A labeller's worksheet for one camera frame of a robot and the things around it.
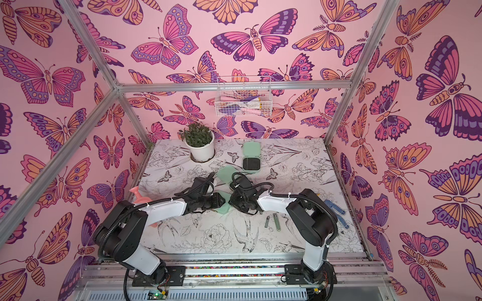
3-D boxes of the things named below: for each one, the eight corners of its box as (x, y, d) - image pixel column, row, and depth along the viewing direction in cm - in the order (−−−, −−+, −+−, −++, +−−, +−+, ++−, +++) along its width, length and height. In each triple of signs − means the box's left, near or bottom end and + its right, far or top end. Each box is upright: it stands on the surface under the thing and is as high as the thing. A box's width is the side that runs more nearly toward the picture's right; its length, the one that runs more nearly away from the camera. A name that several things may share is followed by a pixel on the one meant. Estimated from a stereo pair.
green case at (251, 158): (242, 171, 109) (242, 169, 107) (242, 143, 123) (242, 141, 121) (262, 171, 108) (262, 169, 107) (260, 143, 123) (260, 141, 121)
